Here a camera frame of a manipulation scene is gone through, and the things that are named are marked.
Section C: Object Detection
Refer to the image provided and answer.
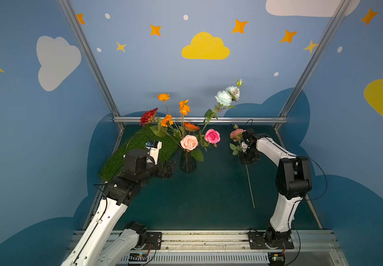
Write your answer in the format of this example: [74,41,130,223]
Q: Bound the aluminium frame post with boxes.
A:
[278,0,352,120]
[58,0,120,117]

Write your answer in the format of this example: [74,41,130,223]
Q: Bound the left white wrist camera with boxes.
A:
[146,140,162,165]

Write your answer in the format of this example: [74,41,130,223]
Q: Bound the green artificial grass mat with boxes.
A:
[99,125,179,182]

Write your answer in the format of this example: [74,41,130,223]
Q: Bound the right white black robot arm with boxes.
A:
[239,129,313,249]

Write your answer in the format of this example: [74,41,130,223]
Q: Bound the aluminium frame back bar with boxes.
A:
[113,116,287,125]

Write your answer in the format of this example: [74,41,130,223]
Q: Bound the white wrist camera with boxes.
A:
[240,140,249,151]
[146,140,162,165]

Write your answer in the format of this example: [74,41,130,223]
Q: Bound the peach pink rose stem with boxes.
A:
[180,135,204,162]

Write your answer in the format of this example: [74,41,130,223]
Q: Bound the orange gerbera flower stem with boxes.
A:
[183,122,200,133]

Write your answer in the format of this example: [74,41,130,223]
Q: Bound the aluminium frame right post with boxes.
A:
[278,0,352,120]

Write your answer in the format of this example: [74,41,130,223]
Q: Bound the aluminium frame left post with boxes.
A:
[58,0,120,117]

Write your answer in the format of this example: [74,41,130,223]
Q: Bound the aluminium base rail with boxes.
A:
[62,227,348,266]

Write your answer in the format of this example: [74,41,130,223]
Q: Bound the pale blue white flower stem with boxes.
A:
[203,79,243,129]

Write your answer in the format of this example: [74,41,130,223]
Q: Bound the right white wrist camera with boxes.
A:
[240,140,249,151]

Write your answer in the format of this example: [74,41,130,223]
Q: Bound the magenta rose stem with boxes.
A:
[198,129,221,150]

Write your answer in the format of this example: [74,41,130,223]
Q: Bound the dark glass vase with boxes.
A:
[180,151,197,172]

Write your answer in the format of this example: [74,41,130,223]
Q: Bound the dark red flower stem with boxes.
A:
[139,108,181,146]

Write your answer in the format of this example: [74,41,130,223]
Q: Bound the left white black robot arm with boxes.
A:
[62,147,178,266]

